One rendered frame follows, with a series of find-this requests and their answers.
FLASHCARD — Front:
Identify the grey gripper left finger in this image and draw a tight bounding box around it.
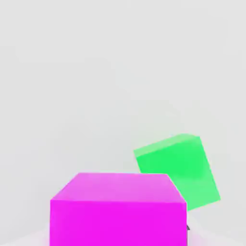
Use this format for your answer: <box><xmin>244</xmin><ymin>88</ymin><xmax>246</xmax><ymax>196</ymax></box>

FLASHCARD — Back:
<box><xmin>31</xmin><ymin>230</ymin><xmax>50</xmax><ymax>246</ymax></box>

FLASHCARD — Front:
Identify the small green cube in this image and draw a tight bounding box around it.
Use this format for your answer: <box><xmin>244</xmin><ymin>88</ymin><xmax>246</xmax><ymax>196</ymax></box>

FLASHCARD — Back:
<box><xmin>133</xmin><ymin>133</ymin><xmax>221</xmax><ymax>212</ymax></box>

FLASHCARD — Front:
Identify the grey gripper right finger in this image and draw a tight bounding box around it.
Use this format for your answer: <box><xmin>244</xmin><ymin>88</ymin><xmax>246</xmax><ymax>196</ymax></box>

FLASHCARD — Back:
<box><xmin>186</xmin><ymin>219</ymin><xmax>207</xmax><ymax>246</ymax></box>

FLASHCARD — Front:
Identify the small magenta cube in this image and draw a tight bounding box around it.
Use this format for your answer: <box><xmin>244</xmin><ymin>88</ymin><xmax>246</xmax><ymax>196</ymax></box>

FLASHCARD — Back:
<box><xmin>49</xmin><ymin>172</ymin><xmax>187</xmax><ymax>246</ymax></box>

